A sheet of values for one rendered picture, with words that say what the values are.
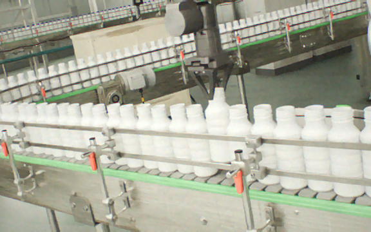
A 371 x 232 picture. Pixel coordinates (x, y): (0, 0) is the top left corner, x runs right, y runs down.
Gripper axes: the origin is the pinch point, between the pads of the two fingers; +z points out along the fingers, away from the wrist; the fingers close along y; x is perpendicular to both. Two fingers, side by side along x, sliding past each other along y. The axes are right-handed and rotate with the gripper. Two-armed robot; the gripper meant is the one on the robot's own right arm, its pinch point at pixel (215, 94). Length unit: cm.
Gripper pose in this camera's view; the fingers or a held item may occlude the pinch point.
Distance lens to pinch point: 108.9
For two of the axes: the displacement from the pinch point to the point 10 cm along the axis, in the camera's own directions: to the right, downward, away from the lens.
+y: -6.5, 2.5, -7.2
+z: 1.6, 9.7, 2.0
